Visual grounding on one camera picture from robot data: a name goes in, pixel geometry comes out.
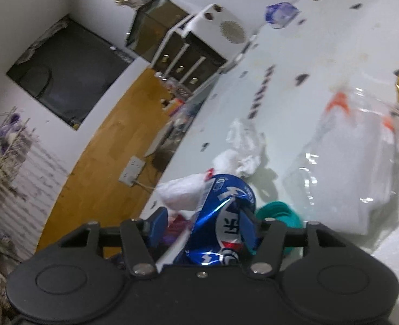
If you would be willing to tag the white plastic bag with trash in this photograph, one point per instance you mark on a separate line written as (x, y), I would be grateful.
(185, 193)

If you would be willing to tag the crumpled white tissue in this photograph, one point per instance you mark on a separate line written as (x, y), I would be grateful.
(248, 144)

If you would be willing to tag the black wall screen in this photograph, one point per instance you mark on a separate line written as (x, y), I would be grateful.
(68, 69)

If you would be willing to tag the clear plastic packaging bag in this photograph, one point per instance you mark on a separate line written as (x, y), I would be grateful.
(345, 173)

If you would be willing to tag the white drawer unit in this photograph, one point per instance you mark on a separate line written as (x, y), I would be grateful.
(187, 60)

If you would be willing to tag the crushed blue soda can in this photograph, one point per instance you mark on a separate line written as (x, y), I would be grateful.
(215, 236)

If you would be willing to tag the glass fish tank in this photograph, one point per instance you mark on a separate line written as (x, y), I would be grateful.
(150, 25)

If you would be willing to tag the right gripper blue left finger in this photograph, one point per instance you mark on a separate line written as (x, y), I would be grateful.
(155, 227)

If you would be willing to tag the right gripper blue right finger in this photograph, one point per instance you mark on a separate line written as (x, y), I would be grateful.
(249, 229)

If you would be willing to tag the white wall socket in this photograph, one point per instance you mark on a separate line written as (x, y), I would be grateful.
(132, 171)

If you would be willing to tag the blue tissue pack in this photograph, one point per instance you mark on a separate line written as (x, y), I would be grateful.
(281, 14)

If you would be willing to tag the white space heater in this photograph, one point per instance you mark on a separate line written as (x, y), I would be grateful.
(218, 34)

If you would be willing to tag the teal plastic lid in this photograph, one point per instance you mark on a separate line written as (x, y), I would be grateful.
(277, 211)

